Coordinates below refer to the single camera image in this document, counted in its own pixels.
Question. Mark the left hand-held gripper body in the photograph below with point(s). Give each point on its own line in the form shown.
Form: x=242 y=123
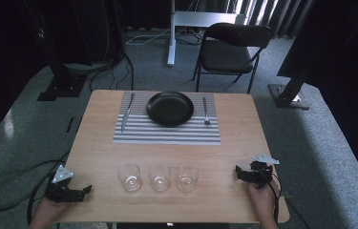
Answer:
x=62 y=191

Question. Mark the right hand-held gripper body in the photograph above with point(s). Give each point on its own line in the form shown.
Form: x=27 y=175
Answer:
x=261 y=173

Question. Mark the person's left hand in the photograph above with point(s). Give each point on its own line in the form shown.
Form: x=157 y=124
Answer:
x=46 y=213

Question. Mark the person's right hand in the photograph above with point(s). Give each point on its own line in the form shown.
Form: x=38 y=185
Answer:
x=262 y=203

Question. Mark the clear drinking glass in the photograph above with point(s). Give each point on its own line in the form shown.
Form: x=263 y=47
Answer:
x=160 y=178
x=130 y=177
x=187 y=178

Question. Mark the black floor strip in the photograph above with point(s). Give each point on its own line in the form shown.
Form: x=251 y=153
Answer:
x=69 y=124

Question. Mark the silver fork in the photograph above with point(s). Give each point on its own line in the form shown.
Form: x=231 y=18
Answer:
x=206 y=112

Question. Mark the striped grey placemat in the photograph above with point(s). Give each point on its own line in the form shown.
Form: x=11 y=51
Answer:
x=167 y=133

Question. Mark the black metal stand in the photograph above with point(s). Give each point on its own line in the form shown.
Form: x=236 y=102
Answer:
x=62 y=86
x=289 y=95

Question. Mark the silver table knife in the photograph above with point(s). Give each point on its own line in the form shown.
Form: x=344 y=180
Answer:
x=127 y=115

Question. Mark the black plate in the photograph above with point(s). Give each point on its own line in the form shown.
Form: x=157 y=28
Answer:
x=169 y=108

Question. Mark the black folding chair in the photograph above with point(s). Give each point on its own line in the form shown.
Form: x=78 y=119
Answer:
x=227 y=57

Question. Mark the dark hanging cloth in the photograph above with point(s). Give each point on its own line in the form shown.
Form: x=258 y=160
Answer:
x=342 y=47

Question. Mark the grey pleated curtain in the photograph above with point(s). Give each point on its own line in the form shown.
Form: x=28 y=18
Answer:
x=275 y=16

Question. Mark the white metal desk frame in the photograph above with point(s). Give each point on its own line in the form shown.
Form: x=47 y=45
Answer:
x=172 y=38

